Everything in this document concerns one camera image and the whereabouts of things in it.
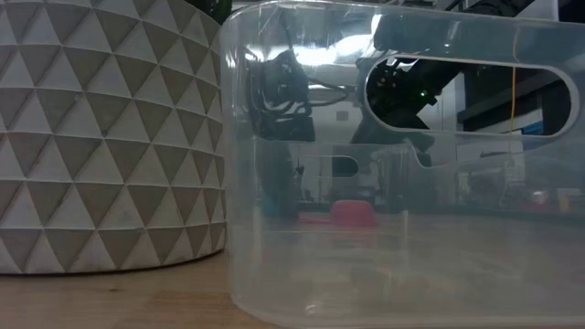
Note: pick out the red measuring cup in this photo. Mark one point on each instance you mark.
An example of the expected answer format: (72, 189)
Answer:
(354, 214)

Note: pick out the silver horizontal bar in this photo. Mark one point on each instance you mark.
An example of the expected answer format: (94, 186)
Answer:
(338, 87)

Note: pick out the succulent in white patterned pot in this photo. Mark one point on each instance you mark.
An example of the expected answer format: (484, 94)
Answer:
(91, 137)

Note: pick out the clear plastic basket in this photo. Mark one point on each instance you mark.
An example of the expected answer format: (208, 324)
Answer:
(365, 274)

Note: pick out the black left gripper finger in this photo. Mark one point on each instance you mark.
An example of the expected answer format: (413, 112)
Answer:
(292, 178)
(277, 178)

